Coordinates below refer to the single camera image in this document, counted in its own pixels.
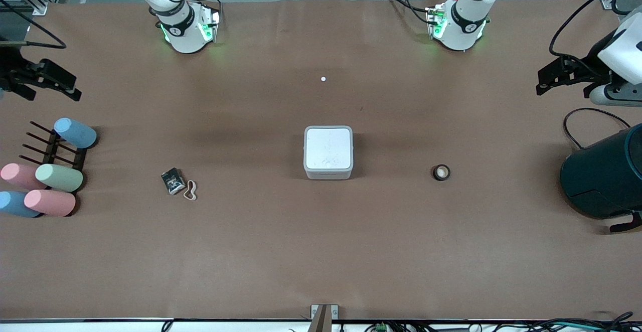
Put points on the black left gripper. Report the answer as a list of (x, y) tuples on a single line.
[(595, 60)]

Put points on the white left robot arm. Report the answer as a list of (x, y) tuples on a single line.
[(464, 26)]

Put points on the dark teal round container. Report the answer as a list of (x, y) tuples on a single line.
[(602, 176)]

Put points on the brown table cover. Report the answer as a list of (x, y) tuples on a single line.
[(321, 246)]

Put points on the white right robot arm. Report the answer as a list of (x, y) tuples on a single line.
[(175, 26)]

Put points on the beige rubber band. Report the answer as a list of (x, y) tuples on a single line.
[(192, 196)]

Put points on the light green plastic cup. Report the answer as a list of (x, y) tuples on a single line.
[(59, 177)]

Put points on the metal table edge bracket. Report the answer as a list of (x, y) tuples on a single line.
[(324, 317)]

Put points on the pink plastic cup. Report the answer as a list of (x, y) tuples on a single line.
[(20, 175), (50, 202)]

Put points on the white square lidded bin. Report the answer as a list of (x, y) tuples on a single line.
[(328, 149)]

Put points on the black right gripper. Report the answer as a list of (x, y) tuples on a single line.
[(11, 69)]

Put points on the black wrapper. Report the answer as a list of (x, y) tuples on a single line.
[(173, 181)]

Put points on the light blue plastic cup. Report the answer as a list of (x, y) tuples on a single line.
[(75, 132), (15, 204)]

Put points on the arm base electronics board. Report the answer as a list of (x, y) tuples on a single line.
[(209, 23), (435, 21)]

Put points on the black tape roll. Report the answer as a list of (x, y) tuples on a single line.
[(441, 172)]

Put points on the black cup rack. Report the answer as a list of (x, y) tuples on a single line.
[(80, 159)]

